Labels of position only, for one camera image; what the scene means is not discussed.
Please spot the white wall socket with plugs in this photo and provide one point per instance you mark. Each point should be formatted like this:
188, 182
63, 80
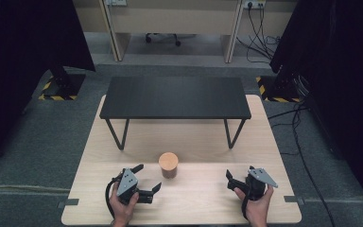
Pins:
254, 3

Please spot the person's left hand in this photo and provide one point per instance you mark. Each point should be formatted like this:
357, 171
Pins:
123, 210

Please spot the black stand base striped tape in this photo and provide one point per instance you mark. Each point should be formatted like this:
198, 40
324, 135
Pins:
61, 87
275, 90

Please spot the grey tape piece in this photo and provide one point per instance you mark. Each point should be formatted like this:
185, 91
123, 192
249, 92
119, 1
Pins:
68, 203
293, 199

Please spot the white wall socket strip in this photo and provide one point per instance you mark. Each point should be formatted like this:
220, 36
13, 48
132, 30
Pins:
116, 2

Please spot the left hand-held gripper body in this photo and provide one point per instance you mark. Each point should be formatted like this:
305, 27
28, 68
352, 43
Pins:
127, 185

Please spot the office chair wheel base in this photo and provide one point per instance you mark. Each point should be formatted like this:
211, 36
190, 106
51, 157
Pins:
163, 38

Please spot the black low shelf table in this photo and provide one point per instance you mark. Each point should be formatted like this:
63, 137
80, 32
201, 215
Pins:
175, 97

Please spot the person's right hand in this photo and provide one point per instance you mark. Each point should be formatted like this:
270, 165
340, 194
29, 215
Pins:
258, 210

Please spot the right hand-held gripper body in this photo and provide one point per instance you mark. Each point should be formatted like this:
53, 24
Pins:
258, 184

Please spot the black curtain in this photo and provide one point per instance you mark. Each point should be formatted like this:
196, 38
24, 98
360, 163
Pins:
343, 78
22, 63

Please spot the beige desk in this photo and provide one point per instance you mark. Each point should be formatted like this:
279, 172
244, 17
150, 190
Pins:
173, 19

